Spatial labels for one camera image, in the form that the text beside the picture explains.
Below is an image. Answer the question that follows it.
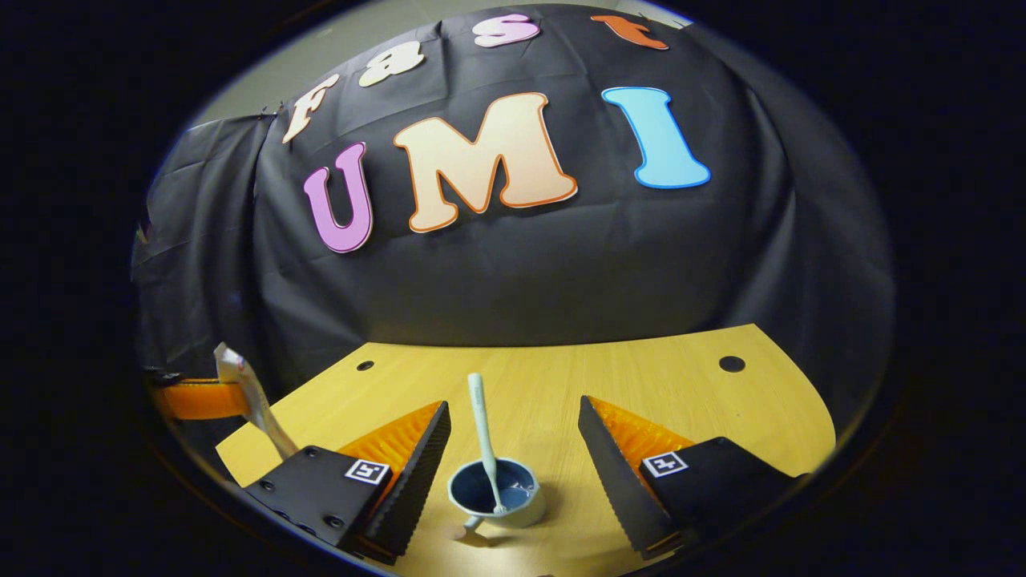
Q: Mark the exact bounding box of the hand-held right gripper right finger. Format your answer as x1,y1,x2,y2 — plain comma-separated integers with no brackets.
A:
579,395,802,559

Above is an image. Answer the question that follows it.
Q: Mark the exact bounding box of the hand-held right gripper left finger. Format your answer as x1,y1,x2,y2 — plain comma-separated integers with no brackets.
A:
244,401,451,562

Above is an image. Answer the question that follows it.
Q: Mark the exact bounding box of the pale green toothbrush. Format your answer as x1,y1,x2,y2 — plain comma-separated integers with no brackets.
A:
467,373,510,515

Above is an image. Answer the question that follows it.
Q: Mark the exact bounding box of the pale blue cup wooden handle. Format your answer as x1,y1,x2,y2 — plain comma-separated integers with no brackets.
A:
446,457,547,547

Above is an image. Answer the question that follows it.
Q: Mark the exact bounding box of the wooden desktop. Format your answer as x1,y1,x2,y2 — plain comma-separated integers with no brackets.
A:
215,323,837,577

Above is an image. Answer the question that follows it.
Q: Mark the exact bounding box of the black backdrop cloth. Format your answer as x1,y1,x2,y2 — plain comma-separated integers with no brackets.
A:
132,4,895,426

